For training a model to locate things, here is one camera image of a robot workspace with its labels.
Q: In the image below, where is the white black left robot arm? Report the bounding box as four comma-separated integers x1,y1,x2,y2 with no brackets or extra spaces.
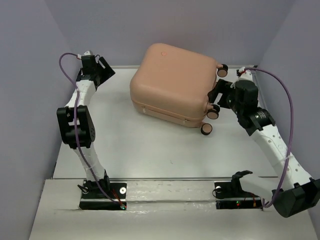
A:
56,50,115,198

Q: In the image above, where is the aluminium table edge rail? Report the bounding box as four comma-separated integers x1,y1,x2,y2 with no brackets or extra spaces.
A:
250,70,268,109

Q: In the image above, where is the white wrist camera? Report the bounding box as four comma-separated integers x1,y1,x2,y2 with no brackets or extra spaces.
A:
76,50,94,60
236,66,253,82

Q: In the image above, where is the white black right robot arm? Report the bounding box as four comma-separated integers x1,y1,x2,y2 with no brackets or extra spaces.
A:
208,79,320,218

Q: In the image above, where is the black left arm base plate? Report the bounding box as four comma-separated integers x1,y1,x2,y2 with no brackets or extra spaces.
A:
77,180,127,211

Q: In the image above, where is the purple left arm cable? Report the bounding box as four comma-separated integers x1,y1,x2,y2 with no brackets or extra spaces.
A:
58,52,125,207

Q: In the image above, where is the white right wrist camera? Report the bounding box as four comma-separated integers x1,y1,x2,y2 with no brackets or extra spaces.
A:
236,66,253,82

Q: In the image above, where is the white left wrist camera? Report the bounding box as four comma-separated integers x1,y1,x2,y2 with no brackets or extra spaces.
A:
76,50,94,60

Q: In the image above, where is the pink hard-shell suitcase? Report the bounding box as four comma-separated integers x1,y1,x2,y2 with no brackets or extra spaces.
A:
129,43,229,136

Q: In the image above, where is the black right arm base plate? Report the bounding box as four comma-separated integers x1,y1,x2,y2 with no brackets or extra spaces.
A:
211,181,263,210

